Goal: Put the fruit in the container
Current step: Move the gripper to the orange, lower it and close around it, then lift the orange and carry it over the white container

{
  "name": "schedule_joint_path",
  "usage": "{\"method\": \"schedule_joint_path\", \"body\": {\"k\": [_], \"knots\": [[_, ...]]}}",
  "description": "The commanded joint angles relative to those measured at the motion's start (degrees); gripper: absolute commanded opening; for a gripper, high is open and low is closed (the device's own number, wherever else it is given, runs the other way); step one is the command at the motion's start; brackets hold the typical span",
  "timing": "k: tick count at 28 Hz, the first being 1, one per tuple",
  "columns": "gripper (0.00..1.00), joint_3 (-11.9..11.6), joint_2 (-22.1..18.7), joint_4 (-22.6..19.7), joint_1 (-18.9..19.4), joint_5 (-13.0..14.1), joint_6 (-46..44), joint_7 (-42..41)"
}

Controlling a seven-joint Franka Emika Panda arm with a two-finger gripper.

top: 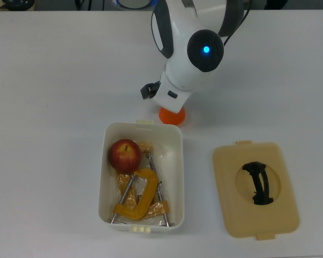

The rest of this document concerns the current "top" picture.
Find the orange toy fruit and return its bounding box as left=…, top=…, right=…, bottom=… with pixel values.
left=158, top=106, right=187, bottom=126

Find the red toy apple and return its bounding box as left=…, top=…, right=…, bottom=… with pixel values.
left=108, top=138, right=143, bottom=173

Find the white plastic container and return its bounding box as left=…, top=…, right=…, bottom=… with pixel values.
left=98, top=119, right=185, bottom=235

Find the beige plastic container lid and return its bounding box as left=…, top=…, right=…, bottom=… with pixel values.
left=212, top=140, right=300, bottom=241

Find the bagged orange C-clamp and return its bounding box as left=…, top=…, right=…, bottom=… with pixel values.
left=116, top=174, right=141, bottom=209
left=138, top=142, right=175, bottom=227

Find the yellow C-clamp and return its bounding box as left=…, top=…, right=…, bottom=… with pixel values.
left=112, top=168, right=159, bottom=221

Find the black round object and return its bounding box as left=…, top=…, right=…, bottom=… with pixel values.
left=0, top=0, right=36, bottom=11

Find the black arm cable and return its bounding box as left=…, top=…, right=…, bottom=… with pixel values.
left=222, top=0, right=252, bottom=46

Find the black lid handle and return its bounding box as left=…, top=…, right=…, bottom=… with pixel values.
left=241, top=161, right=275, bottom=206

